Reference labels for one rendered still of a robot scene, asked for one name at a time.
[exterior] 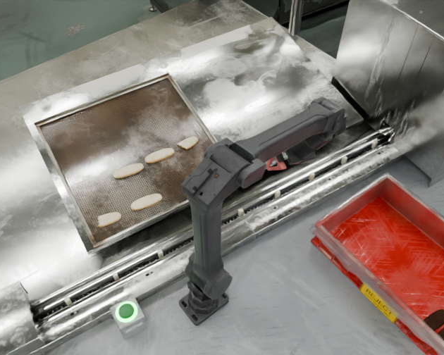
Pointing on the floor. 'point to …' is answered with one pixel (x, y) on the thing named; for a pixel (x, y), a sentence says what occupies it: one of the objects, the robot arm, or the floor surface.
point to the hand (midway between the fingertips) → (280, 164)
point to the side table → (278, 296)
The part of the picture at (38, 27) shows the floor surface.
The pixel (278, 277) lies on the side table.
